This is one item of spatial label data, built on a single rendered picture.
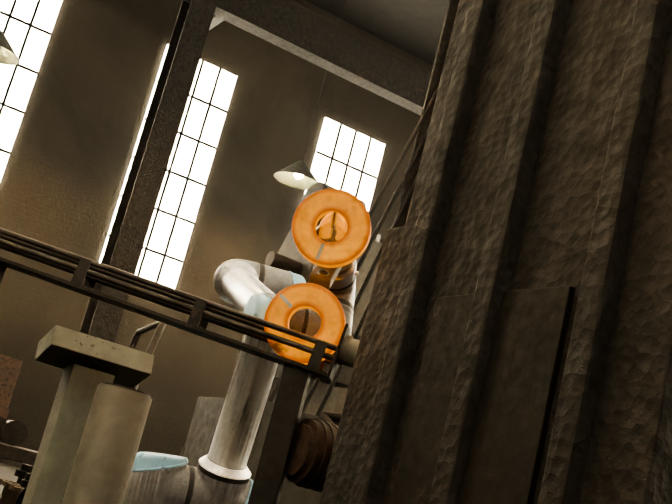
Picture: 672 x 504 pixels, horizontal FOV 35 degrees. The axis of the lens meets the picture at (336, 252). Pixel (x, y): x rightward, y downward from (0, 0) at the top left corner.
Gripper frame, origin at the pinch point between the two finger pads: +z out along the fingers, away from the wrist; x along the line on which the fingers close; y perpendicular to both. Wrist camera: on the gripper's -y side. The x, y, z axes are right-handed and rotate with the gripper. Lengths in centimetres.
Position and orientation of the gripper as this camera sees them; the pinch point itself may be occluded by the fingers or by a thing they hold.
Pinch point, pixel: (334, 219)
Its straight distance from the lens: 209.8
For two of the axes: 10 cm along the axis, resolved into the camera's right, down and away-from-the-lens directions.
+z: 0.1, -5.1, -8.6
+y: 2.6, -8.3, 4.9
